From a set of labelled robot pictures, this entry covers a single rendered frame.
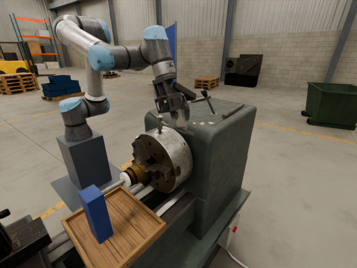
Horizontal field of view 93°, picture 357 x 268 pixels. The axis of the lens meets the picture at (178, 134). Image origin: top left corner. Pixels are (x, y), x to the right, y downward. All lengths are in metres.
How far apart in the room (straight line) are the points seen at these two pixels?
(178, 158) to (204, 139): 0.15
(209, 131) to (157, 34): 0.44
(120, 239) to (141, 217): 0.12
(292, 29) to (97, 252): 10.40
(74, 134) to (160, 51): 0.75
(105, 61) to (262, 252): 1.85
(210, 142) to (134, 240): 0.51
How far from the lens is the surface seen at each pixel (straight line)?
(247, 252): 1.90
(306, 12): 10.57
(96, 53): 0.59
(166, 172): 0.73
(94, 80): 1.08
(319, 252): 2.19
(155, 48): 0.60
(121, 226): 0.88
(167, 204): 0.95
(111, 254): 0.82
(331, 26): 10.49
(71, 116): 1.12
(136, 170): 0.77
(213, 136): 0.78
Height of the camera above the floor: 1.57
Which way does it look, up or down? 26 degrees down
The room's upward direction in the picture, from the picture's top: straight up
